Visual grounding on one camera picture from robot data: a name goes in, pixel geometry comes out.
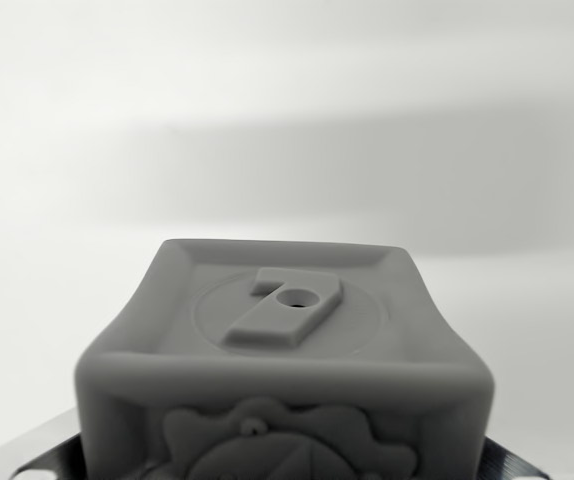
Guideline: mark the gripper right finger with black rubber pad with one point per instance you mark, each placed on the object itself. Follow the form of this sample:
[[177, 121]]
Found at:
[[537, 452]]

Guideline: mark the gripper left finger with black rubber pad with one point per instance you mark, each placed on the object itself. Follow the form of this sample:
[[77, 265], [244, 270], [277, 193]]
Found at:
[[37, 450]]

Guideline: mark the grey embossed cube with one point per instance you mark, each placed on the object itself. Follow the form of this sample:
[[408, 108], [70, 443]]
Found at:
[[277, 370]]

